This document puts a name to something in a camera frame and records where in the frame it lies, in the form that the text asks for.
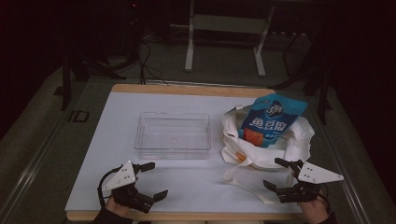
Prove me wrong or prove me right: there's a blue snack packet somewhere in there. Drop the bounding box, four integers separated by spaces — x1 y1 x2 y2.
237 93 309 149

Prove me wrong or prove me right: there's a white cloth tote bag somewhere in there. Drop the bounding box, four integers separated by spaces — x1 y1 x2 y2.
220 105 316 207

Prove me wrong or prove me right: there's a metal floor rail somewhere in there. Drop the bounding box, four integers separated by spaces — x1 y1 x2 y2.
312 105 372 224
0 116 73 224

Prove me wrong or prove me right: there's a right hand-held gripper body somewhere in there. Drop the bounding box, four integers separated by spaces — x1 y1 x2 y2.
276 160 345 204

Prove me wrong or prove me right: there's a black floor bracket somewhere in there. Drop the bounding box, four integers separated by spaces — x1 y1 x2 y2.
67 109 91 123

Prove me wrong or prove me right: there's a black floor cable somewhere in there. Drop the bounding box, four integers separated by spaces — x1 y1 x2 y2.
135 38 170 86

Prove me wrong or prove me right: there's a white metal stand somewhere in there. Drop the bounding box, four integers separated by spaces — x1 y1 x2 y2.
184 0 277 78

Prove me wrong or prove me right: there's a person's right hand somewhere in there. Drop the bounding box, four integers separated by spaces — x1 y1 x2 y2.
298 198 330 224

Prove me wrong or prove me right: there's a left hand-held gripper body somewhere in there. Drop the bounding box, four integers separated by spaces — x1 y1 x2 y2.
102 160 155 215

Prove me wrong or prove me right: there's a clear plastic box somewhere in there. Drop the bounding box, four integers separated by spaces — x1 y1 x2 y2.
134 111 212 161

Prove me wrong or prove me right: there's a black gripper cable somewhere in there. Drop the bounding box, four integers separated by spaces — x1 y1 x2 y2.
96 165 123 208
318 183 332 208

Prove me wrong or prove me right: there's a person's left hand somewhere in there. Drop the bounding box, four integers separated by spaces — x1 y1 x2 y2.
105 196 132 217

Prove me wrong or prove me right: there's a black tripod stand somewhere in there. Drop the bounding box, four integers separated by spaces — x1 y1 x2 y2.
60 43 127 112
276 31 334 126

